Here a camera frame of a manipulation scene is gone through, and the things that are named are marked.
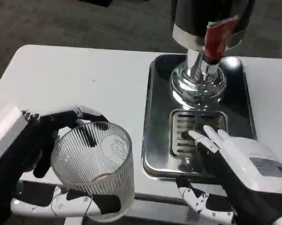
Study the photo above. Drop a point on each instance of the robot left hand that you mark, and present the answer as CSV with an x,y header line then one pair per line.
x,y
21,145

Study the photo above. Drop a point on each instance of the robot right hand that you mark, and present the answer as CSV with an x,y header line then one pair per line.
x,y
246,168

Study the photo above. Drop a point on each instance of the clear ribbed glass cup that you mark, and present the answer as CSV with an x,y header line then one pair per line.
x,y
84,164

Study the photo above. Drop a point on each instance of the slotted steel drip grid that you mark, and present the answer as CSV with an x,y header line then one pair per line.
x,y
180,143

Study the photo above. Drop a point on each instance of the steel drip tray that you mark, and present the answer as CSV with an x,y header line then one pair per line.
x,y
158,112

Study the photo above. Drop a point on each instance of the black and chrome drink dispenser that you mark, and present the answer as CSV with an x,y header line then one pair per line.
x,y
192,25

